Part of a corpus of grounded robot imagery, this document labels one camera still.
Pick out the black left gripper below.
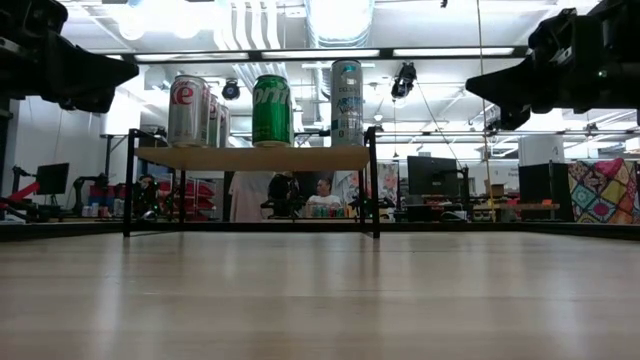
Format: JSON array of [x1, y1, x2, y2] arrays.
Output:
[[0, 33, 140, 114]]

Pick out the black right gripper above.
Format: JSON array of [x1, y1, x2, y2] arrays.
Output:
[[465, 0, 640, 132]]

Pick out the tall silver Celsius can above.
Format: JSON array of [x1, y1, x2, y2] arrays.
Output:
[[329, 58, 365, 148]]

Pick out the green Sprite can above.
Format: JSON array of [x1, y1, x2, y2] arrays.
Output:
[[251, 73, 295, 149]]

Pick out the white cylindrical column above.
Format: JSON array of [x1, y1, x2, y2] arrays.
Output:
[[518, 134, 566, 167]]

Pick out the cardboard box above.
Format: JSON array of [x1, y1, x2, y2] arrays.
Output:
[[483, 179, 507, 199]]

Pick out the black background cabinet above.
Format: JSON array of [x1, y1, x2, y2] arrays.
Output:
[[518, 162, 575, 223]]

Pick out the black background monitor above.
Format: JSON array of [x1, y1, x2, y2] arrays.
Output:
[[33, 162, 71, 197], [406, 155, 460, 197]]

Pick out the person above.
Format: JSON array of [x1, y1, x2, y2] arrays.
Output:
[[305, 177, 344, 217], [132, 174, 161, 220], [228, 171, 275, 223]]

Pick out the red and black background robot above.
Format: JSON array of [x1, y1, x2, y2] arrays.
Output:
[[0, 166, 51, 224]]

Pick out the colourful patchwork cloth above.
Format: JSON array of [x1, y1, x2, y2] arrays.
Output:
[[567, 158, 640, 225]]

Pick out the colourful poster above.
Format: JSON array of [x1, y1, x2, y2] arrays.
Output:
[[377, 162, 400, 209]]

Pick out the red stacked crates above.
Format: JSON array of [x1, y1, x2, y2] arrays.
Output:
[[158, 178, 219, 221]]

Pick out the black background equipment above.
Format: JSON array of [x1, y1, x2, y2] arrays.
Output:
[[260, 173, 305, 220]]

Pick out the thin hanging cord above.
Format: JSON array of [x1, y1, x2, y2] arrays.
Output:
[[474, 0, 496, 222]]

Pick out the black overhead frame beam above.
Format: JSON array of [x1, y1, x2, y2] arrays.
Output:
[[92, 44, 531, 65]]

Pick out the black aluminium table frame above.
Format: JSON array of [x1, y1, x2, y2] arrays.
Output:
[[0, 218, 640, 242]]

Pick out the wooden shelf with black frame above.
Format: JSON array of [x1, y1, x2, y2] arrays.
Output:
[[122, 125, 382, 240]]

